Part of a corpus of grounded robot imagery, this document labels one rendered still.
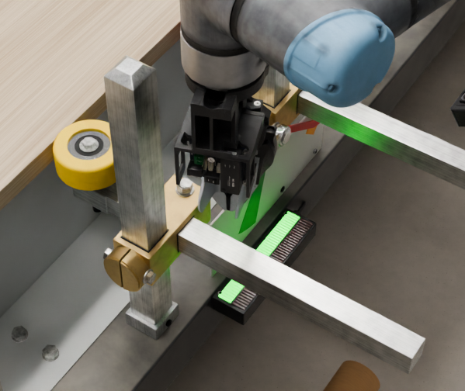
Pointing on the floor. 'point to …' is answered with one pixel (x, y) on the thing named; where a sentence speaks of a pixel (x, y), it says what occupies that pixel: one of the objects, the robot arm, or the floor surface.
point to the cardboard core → (353, 378)
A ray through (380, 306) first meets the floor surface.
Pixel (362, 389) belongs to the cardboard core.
